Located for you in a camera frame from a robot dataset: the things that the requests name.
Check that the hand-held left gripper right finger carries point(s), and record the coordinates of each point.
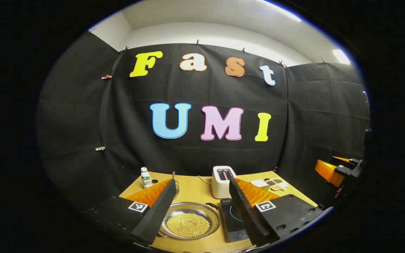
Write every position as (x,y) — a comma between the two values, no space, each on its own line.
(244,214)

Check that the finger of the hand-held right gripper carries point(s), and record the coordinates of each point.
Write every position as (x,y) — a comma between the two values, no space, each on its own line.
(325,171)

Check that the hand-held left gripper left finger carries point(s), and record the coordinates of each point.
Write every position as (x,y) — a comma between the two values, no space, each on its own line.
(155,218)

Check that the black induction cooktop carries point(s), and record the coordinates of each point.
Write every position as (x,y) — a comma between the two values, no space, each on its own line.
(231,218)

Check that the pile of yellow soybeans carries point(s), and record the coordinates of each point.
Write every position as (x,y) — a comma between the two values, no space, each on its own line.
(188,225)

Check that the white green-label drink bottle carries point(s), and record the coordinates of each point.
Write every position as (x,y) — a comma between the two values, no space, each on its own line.
(146,181)

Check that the white toaster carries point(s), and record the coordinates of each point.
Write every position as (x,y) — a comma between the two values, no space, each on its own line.
(218,186)

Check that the white divided grain dish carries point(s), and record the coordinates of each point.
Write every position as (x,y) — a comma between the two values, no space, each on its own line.
(276,184)

